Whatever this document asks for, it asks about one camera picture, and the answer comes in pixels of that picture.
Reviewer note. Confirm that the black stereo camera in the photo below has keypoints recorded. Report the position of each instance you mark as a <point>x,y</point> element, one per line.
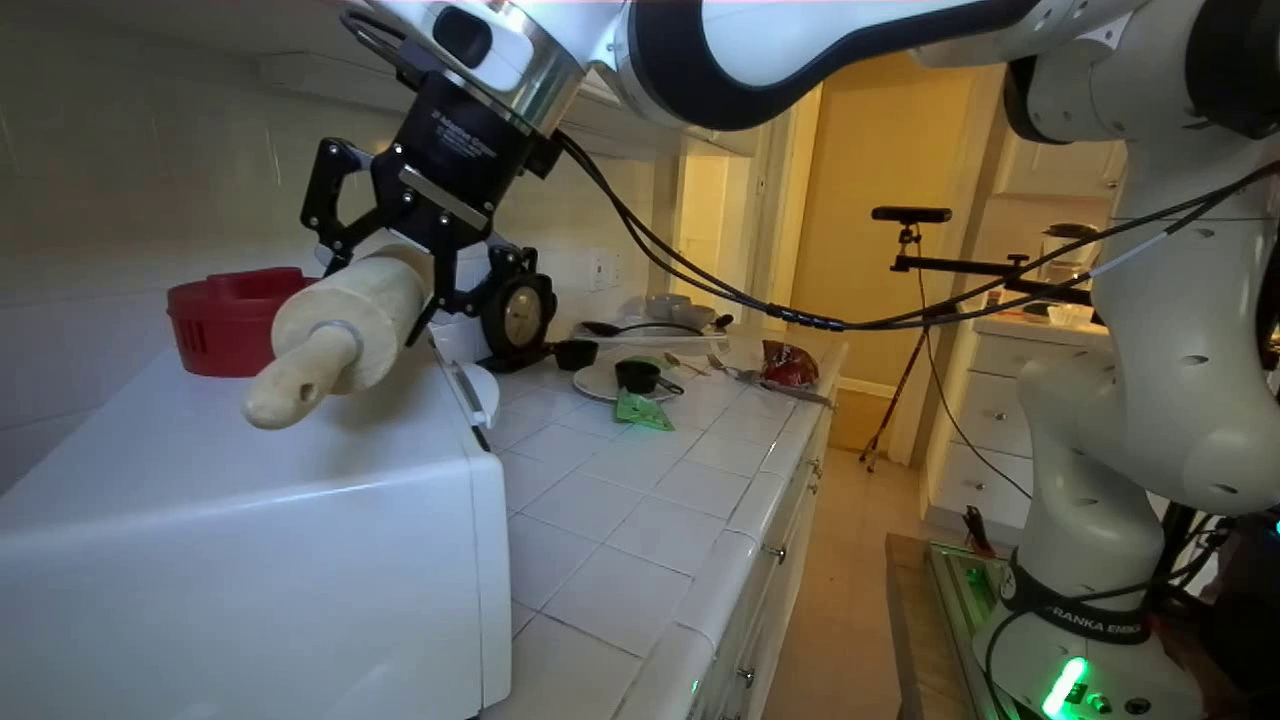
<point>914,215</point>

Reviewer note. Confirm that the white counter base cabinet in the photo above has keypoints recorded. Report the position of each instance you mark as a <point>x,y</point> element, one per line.
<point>774,573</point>

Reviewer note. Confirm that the small black cup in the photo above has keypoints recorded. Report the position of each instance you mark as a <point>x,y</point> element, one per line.
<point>572,355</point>

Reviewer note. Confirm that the blender with dark lid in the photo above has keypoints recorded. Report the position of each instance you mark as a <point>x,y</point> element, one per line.
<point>1071,246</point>

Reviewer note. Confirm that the white round plate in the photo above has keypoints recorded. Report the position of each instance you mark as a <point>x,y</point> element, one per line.
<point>602,388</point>

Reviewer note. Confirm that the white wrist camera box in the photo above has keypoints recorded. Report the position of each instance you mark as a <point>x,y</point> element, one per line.
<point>446,41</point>

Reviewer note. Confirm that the black dial kitchen scale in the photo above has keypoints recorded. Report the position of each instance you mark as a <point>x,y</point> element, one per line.
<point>520,318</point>

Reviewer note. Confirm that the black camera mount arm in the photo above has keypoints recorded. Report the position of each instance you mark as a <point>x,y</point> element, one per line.
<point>985,271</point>

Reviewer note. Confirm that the green pistachio snack bag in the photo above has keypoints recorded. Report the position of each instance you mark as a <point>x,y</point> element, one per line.
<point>642,412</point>

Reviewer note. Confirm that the white toaster oven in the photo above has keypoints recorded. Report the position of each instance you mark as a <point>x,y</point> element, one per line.
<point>203,560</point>

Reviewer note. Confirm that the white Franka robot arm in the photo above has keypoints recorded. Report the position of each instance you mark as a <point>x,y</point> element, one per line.
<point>1173,402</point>

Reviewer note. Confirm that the red plastic container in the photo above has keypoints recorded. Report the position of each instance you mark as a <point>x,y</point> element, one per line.
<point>226,322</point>

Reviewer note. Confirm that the white drawer cabinet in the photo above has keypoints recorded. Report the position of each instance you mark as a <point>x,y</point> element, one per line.
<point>985,440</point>

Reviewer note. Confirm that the glass toaster oven door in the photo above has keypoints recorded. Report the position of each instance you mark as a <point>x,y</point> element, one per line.
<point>494,585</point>

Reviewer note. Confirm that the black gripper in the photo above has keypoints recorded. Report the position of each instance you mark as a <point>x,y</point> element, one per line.
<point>460,153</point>

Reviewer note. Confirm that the wooden rolling pin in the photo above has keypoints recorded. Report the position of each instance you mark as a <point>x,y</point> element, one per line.
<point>344,322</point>

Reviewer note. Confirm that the black ladle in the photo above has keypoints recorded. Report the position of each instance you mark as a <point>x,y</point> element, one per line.
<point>622,326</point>

